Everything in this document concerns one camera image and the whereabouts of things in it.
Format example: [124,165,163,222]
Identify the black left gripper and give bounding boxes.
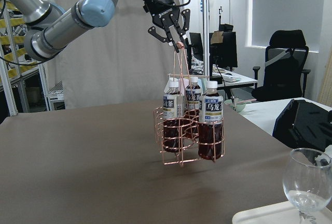
[143,0,190,52]

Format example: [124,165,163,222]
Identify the pink chopsticks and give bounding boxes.
[238,99,257,104]

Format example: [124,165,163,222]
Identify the clear wine glass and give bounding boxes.
[283,148,331,223]

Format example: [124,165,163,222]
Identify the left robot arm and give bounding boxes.
[9,0,190,62]

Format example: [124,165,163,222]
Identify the black office chair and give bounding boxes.
[252,30,309,102]

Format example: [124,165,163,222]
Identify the steel jigger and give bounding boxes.
[231,96,239,111]

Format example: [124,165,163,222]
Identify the tea bottle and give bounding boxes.
[198,80,224,160]
[185,76,202,138]
[163,81,184,152]

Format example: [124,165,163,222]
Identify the black foam case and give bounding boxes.
[272,100,331,151]

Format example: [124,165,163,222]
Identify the copper wire bottle basket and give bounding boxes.
[154,42,225,166]

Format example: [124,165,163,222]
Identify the green bowl with spoon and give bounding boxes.
[224,99,247,113]

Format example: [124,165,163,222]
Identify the cream serving tray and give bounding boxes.
[232,201,331,224]

